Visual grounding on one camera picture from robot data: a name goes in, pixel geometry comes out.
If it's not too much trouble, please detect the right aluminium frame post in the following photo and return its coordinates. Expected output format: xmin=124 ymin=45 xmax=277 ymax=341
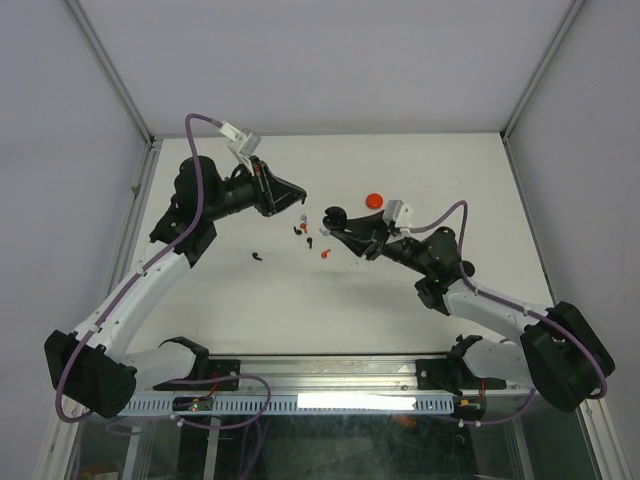
xmin=500 ymin=0 xmax=588 ymax=144

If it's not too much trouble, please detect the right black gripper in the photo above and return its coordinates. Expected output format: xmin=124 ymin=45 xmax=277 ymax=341
xmin=330 ymin=210 xmax=431 ymax=277

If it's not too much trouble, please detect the aluminium mounting rail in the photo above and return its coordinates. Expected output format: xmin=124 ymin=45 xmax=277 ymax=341
xmin=119 ymin=353 xmax=536 ymax=396

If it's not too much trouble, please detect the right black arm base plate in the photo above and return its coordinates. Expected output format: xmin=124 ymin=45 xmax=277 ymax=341
xmin=415 ymin=357 xmax=507 ymax=395

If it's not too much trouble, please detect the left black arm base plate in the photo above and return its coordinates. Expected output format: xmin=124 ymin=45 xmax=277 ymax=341
xmin=152 ymin=357 xmax=241 ymax=392

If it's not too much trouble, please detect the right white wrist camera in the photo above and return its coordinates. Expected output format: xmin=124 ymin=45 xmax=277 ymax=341
xmin=382 ymin=200 xmax=413 ymax=235

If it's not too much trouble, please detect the white slotted cable duct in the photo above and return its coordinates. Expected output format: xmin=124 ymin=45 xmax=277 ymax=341
xmin=119 ymin=393 xmax=454 ymax=417

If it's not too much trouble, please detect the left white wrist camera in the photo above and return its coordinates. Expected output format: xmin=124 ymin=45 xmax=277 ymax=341
xmin=219 ymin=122 xmax=261 ymax=168

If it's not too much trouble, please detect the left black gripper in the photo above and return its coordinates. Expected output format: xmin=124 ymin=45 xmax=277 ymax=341
xmin=205 ymin=156 xmax=307 ymax=222

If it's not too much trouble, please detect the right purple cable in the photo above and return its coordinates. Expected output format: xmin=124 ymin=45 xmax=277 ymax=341
xmin=404 ymin=199 xmax=610 ymax=429

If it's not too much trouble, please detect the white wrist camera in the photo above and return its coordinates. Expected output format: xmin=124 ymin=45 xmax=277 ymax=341
xmin=382 ymin=200 xmax=413 ymax=235
xmin=219 ymin=122 xmax=261 ymax=168

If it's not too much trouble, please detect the small electronics board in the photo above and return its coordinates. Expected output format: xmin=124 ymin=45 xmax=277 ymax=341
xmin=172 ymin=396 xmax=216 ymax=412

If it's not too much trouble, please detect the left aluminium frame post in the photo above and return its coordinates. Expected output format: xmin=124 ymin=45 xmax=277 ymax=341
xmin=61 ymin=0 xmax=154 ymax=144

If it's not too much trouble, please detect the black round charging case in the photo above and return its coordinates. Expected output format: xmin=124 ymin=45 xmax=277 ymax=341
xmin=322 ymin=206 xmax=347 ymax=232

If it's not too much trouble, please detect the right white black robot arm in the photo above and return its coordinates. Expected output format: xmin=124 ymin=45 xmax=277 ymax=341
xmin=322 ymin=201 xmax=615 ymax=412

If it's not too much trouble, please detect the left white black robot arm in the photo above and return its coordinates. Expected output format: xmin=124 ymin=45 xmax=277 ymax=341
xmin=44 ymin=156 xmax=307 ymax=422

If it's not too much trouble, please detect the red round charging case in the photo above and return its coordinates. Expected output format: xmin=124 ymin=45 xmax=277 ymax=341
xmin=365 ymin=192 xmax=384 ymax=210

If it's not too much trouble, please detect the aluminium frame post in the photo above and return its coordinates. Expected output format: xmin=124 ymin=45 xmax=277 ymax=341
xmin=500 ymin=0 xmax=588 ymax=144
xmin=61 ymin=0 xmax=154 ymax=144

